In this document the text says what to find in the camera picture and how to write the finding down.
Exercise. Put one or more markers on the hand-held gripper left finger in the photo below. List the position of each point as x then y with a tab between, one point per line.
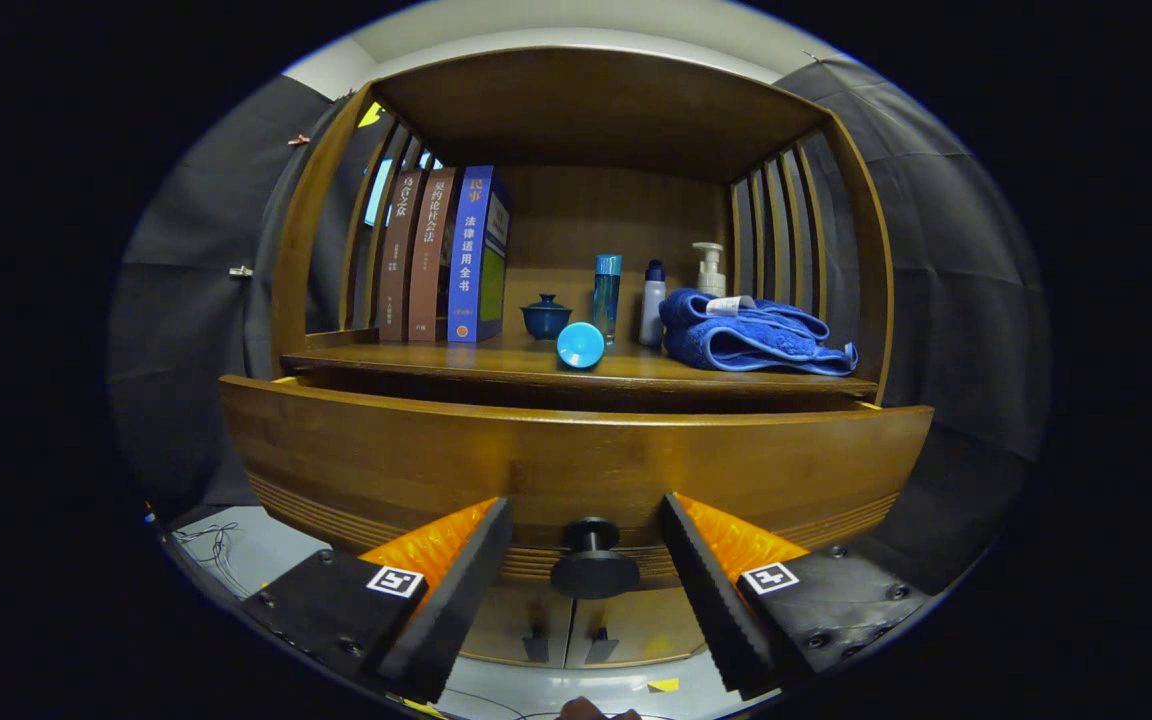
456	600

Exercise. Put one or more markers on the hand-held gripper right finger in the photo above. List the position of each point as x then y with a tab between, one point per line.
711	600

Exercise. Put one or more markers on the wooden drawer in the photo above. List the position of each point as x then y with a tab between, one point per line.
576	470

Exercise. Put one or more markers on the blue white cleanser tube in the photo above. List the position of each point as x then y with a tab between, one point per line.
581	345

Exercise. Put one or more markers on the wooden cabinet door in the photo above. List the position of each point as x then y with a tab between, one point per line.
641	625
506	625

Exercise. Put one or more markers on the wooden countertop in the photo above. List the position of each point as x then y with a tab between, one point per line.
416	358

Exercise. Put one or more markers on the wooden cabinet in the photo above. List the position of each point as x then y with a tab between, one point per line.
596	110

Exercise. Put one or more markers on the yellow floor tape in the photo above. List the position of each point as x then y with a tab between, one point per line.
663	685

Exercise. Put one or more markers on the blue towel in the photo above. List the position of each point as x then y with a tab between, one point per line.
746	340

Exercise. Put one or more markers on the blue lidded teacup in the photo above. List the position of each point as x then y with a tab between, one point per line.
545	318

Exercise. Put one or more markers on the white bottle blue cap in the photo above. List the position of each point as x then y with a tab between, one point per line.
652	305

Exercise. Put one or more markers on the clear blue bottle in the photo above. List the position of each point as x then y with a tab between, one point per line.
607	295

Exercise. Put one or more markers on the white pump bottle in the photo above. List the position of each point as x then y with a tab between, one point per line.
710	275

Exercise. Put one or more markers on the blue book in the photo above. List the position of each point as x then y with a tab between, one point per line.
468	260

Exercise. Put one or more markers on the reddish brown book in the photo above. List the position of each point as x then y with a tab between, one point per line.
430	260

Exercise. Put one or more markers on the dark brown book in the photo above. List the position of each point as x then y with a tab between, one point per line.
398	260

